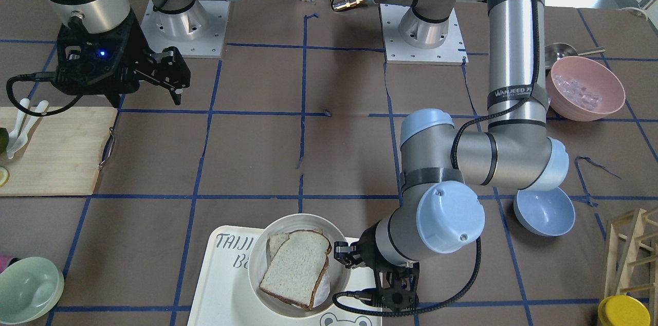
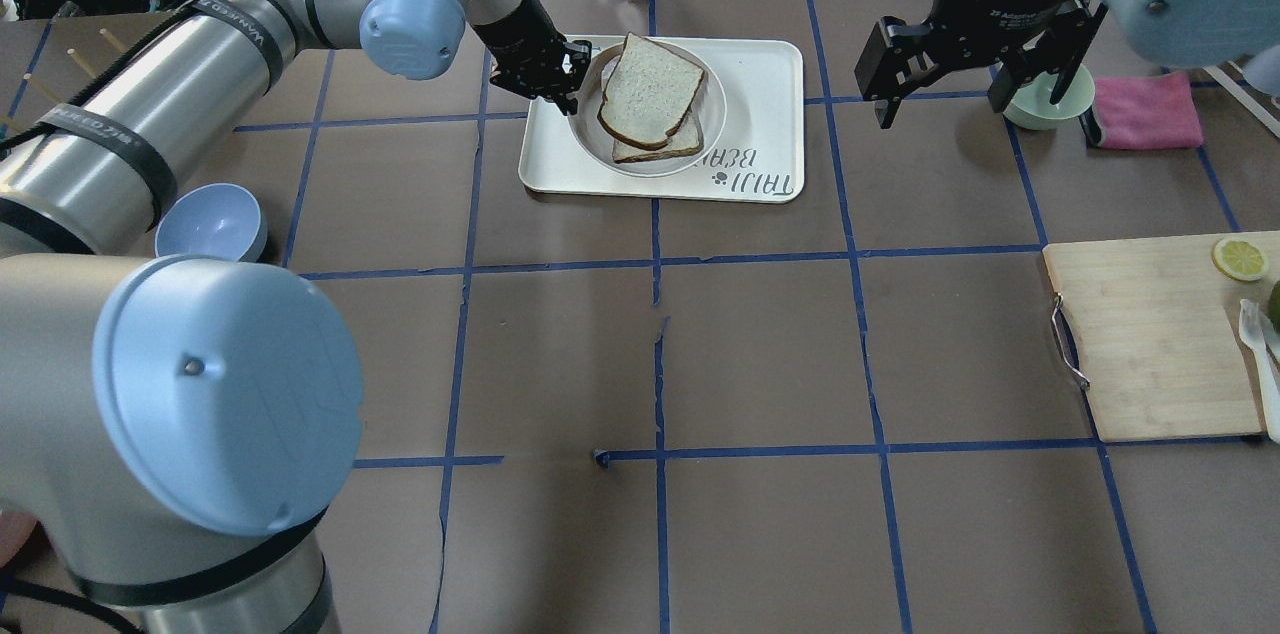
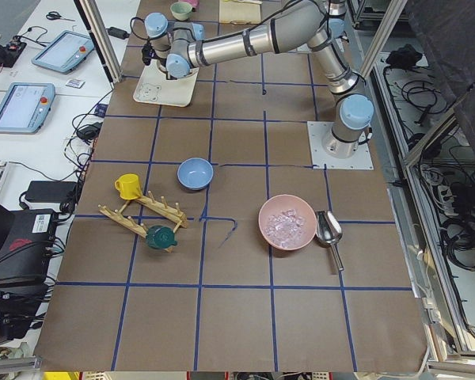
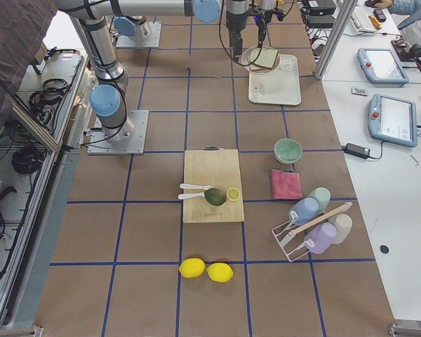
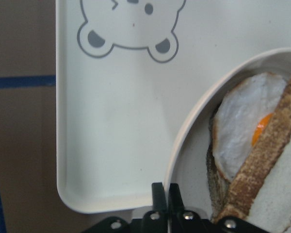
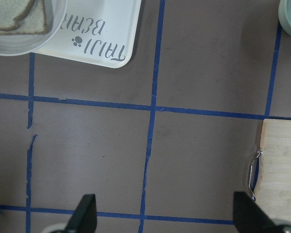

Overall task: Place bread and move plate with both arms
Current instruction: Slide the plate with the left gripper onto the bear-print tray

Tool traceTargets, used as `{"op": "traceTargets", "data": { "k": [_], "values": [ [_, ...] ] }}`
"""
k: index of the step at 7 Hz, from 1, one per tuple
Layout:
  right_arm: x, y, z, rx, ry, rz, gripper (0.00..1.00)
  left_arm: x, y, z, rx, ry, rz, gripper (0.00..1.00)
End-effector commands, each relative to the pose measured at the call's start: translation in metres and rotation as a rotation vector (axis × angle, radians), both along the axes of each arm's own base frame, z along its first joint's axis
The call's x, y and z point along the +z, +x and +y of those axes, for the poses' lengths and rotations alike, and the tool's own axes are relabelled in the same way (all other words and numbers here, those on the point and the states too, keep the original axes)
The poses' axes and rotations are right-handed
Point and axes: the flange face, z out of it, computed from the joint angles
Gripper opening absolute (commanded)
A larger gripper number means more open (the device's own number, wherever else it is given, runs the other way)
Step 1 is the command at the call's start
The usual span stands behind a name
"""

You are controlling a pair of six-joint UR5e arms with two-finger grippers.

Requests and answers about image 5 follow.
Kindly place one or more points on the round white plate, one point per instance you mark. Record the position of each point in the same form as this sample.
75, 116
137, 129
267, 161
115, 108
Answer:
188, 162

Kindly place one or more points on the fried egg toy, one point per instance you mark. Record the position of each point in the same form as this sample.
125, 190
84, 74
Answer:
236, 119

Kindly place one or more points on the cream bear tray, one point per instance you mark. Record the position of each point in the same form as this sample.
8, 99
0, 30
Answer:
127, 74

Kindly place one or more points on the bread slice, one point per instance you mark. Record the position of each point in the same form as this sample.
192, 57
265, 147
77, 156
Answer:
260, 192
218, 186

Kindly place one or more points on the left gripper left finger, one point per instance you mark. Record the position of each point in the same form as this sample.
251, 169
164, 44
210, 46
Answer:
159, 206

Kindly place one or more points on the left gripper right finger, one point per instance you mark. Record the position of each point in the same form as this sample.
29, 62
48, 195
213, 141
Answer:
176, 205

